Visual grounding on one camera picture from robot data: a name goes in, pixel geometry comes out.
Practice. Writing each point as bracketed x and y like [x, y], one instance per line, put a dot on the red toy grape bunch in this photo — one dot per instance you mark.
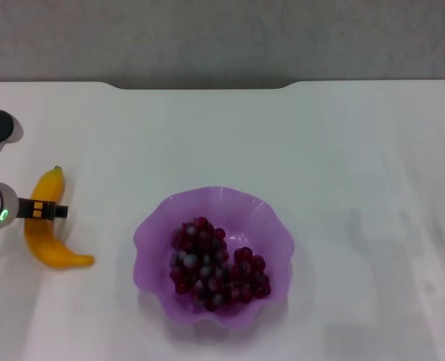
[207, 263]

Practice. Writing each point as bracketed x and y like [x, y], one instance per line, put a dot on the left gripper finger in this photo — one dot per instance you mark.
[61, 212]

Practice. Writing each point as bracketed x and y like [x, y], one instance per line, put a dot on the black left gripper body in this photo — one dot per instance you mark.
[25, 208]

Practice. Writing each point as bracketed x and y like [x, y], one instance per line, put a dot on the yellow toy banana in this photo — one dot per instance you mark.
[53, 188]

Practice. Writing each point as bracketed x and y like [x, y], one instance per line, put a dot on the purple wavy plastic bowl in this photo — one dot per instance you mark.
[151, 240]

